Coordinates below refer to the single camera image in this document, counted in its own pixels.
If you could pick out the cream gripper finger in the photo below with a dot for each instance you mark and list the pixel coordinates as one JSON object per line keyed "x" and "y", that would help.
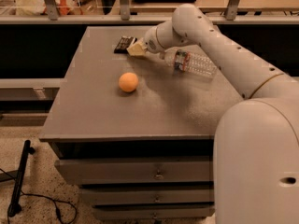
{"x": 138, "y": 48}

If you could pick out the black rxbar chocolate bar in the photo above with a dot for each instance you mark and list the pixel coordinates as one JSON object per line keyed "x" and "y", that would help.
{"x": 124, "y": 43}

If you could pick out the clear plastic water bottle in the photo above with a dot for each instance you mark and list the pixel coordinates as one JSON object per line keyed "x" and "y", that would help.
{"x": 189, "y": 62}

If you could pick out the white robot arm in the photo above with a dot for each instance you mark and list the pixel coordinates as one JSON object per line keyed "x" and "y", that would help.
{"x": 256, "y": 144}

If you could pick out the orange fruit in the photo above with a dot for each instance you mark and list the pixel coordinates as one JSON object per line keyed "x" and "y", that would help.
{"x": 128, "y": 82}

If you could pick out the grey metal railing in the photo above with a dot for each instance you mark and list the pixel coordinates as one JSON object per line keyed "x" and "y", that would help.
{"x": 148, "y": 11}

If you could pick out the black stand leg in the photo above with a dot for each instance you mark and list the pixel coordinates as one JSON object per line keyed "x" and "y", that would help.
{"x": 14, "y": 207}

